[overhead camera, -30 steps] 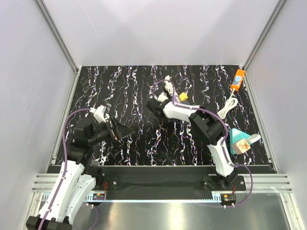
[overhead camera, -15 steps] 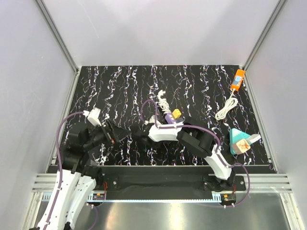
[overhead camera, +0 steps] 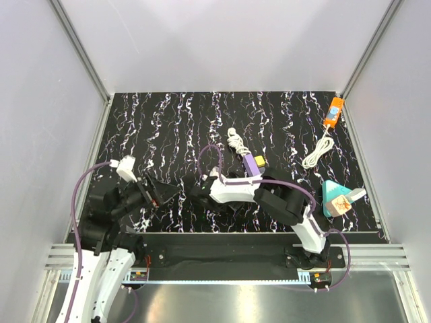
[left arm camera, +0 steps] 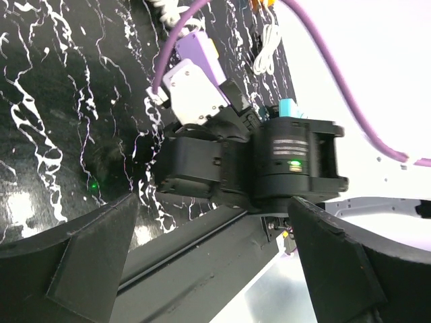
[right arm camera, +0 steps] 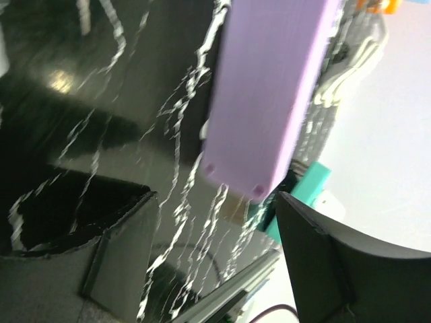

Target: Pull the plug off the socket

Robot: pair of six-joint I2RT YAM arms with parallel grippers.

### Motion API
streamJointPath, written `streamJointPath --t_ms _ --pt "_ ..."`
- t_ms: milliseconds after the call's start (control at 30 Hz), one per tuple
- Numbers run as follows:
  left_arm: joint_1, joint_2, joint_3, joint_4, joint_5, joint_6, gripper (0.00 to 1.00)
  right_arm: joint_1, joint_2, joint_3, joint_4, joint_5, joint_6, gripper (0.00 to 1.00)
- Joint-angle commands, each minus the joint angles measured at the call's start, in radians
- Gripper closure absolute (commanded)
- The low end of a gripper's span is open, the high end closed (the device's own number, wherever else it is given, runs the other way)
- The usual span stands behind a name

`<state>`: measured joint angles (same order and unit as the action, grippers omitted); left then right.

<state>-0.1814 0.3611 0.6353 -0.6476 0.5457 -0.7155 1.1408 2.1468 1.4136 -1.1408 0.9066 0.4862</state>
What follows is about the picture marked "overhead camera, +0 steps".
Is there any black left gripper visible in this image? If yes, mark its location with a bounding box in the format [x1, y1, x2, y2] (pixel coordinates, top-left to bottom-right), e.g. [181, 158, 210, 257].
[111, 170, 180, 219]

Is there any purple power strip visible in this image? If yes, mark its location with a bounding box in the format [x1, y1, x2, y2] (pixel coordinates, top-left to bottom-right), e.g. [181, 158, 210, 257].
[242, 154, 265, 177]

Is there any orange power strip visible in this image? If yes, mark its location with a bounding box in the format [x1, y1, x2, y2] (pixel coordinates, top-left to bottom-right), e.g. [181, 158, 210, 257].
[323, 97, 344, 128]

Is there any yellow cube plug adapter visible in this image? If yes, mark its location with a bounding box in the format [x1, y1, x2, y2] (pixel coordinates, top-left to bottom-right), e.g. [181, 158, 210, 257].
[254, 155, 266, 168]

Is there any blue cube plug adapter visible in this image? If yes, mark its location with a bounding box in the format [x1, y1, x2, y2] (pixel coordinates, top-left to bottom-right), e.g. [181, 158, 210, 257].
[329, 106, 339, 115]

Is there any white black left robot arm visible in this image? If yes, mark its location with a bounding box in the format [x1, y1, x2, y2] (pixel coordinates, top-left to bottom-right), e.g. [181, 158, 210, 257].
[57, 173, 180, 322]

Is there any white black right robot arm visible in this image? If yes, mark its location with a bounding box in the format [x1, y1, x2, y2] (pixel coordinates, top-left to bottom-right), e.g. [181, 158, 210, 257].
[189, 167, 331, 268]

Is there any pink cube plug adapter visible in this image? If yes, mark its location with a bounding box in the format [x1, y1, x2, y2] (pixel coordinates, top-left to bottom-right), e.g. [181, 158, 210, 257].
[326, 195, 352, 217]

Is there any white plug on teal strip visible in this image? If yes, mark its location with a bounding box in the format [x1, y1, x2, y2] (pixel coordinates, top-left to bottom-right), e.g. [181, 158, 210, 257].
[345, 188, 366, 203]

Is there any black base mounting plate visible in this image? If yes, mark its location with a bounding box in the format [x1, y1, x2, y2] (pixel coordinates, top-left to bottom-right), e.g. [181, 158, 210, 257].
[65, 231, 391, 283]

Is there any teal triangular power strip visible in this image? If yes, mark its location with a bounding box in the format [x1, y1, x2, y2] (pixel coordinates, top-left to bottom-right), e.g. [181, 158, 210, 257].
[322, 180, 352, 218]

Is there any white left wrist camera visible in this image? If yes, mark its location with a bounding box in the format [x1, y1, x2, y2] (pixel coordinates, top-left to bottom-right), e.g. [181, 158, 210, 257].
[110, 155, 137, 182]

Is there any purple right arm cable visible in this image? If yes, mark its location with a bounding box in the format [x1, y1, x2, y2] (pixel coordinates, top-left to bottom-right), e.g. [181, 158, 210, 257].
[197, 144, 352, 293]

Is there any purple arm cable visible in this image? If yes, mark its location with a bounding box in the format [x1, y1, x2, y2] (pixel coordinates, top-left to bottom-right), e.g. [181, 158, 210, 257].
[65, 160, 119, 323]
[197, 144, 352, 293]

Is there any white coiled cable of purple strip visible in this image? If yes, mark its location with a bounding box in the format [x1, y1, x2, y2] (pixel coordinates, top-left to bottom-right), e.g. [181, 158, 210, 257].
[226, 127, 251, 157]

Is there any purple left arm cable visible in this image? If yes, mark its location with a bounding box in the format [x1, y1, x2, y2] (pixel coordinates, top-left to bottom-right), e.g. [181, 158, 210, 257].
[65, 160, 119, 323]

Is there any white cable duct strip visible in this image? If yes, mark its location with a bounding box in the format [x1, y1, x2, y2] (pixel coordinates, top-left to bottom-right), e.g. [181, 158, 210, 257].
[59, 268, 324, 284]

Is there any white cable of orange strip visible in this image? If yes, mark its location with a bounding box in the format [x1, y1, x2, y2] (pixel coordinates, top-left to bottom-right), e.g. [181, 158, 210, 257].
[300, 124, 335, 170]

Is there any aluminium front rail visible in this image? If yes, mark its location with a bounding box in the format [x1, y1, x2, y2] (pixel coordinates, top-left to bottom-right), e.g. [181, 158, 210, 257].
[44, 244, 409, 271]

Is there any aluminium frame post left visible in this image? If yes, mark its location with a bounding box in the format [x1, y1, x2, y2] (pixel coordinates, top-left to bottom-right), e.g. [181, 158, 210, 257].
[48, 0, 110, 104]

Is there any aluminium frame post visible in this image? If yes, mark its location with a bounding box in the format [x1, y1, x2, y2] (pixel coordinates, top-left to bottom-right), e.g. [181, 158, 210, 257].
[48, 0, 110, 104]
[339, 0, 403, 102]

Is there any aluminium frame post right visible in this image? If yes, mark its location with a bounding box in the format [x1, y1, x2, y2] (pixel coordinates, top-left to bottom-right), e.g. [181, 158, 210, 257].
[339, 0, 403, 102]

